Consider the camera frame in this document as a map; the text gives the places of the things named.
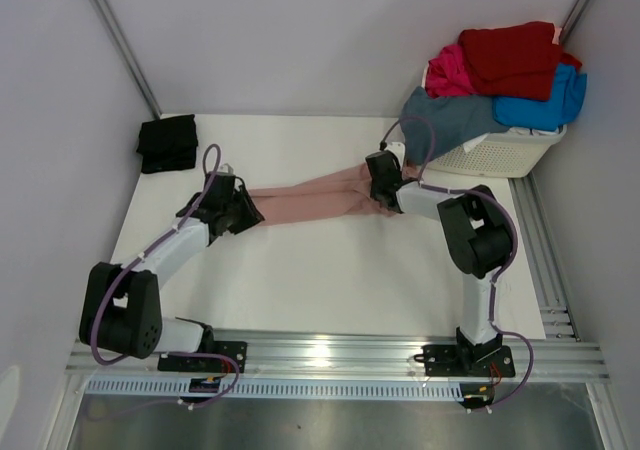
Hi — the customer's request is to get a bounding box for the dark red t shirt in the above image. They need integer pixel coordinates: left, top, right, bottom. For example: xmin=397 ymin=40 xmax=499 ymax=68
xmin=458 ymin=21 xmax=582 ymax=101

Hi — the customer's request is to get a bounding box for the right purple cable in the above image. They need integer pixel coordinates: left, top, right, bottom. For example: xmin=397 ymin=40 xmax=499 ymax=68
xmin=379 ymin=116 xmax=537 ymax=413

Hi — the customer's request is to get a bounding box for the white t shirt in basket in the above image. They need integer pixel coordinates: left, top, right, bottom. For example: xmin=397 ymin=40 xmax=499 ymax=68
xmin=509 ymin=125 xmax=566 ymax=138

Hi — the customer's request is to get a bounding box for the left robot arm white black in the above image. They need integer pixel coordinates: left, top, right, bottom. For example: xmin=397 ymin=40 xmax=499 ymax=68
xmin=79 ymin=172 xmax=264 ymax=371

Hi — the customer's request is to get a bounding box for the grey blue t shirt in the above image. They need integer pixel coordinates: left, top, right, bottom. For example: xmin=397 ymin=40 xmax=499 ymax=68
xmin=400 ymin=87 xmax=510 ymax=165

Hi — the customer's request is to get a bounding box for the white laundry basket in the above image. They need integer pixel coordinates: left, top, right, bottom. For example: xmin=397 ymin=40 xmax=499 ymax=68
xmin=428 ymin=125 xmax=568 ymax=178

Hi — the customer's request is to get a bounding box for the pink t shirt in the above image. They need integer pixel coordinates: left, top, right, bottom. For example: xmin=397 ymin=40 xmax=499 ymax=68
xmin=249 ymin=163 xmax=395 ymax=226

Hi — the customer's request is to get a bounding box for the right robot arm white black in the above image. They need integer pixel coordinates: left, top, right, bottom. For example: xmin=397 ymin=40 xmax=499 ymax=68
xmin=365 ymin=150 xmax=518 ymax=374

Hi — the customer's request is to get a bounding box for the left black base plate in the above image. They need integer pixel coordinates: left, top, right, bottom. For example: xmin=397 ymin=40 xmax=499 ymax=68
xmin=157 ymin=340 xmax=248 ymax=373

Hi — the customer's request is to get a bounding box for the bright blue t shirt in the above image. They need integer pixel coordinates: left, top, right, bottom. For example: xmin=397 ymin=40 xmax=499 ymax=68
xmin=490 ymin=62 xmax=588 ymax=132

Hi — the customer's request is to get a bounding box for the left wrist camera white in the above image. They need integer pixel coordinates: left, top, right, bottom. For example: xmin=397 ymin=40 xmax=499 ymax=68
xmin=217 ymin=164 xmax=234 ymax=175

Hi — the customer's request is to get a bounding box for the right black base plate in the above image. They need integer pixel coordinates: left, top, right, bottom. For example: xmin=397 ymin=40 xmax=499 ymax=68
xmin=412 ymin=344 xmax=516 ymax=378

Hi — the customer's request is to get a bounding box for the white slotted cable duct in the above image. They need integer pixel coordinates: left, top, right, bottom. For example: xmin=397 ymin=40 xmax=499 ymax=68
xmin=85 ymin=376 xmax=463 ymax=402

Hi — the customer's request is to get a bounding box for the magenta t shirt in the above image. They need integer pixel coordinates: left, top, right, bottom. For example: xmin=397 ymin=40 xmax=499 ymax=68
xmin=423 ymin=44 xmax=479 ymax=98

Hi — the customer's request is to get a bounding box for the folded black t shirt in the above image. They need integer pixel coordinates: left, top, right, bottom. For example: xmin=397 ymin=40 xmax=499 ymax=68
xmin=136 ymin=114 xmax=198 ymax=174

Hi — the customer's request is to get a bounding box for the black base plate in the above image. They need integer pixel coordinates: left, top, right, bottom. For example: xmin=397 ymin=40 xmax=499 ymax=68
xmin=412 ymin=344 xmax=516 ymax=378
xmin=157 ymin=340 xmax=248 ymax=373

